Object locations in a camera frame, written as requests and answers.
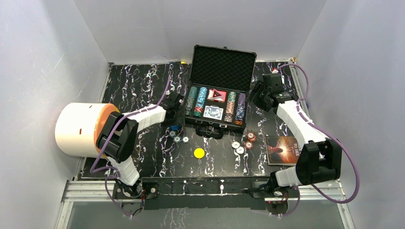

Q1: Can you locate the red playing card deck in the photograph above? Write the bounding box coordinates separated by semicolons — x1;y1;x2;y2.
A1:
207;89;227;103

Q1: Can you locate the blue playing card deck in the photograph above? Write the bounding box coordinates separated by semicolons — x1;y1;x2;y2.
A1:
203;106;224;120

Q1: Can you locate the red triangle warning card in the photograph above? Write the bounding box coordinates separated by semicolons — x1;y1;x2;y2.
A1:
210;89;223;100

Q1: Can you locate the red 5 chip stack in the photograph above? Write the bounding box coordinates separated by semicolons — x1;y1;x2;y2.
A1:
246;132;256;142

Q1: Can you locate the red 5 chip single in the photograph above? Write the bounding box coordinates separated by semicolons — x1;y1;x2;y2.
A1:
244;141;254;149

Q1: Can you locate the yellow round button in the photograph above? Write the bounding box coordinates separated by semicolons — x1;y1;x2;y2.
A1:
193;148;205;159

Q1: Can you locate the blue small blind button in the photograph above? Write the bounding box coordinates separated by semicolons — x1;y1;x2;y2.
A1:
170;125;180;131

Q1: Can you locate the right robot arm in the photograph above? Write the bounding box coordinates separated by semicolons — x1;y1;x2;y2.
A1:
247;73;342;198

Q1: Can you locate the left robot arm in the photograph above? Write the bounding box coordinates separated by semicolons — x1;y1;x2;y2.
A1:
96;92;184;198

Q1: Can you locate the purple and blue chip row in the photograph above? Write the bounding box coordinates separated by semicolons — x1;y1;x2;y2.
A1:
235;93;246;125

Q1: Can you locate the green-yellow chip stack row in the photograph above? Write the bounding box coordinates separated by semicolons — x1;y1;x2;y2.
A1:
185;86;198;115

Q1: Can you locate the red and green chip stack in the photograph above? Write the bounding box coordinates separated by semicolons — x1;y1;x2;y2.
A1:
193;104;203;117

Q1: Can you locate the light blue chip stack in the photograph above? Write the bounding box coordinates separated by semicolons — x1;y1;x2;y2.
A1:
196;87;208;104

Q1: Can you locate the green and orange chip row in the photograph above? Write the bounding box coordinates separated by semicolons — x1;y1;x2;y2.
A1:
224;92;236;123

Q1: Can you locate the black poker chip case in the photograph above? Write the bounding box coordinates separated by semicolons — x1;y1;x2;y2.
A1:
185;45;256;139

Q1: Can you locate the dark hardcover book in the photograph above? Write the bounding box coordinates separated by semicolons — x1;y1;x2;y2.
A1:
266;136;302;166

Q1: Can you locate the white cylinder with orange lid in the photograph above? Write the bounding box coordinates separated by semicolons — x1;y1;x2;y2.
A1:
54;103;119;158

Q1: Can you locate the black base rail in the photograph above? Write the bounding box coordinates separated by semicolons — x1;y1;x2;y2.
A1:
112;177;298;214

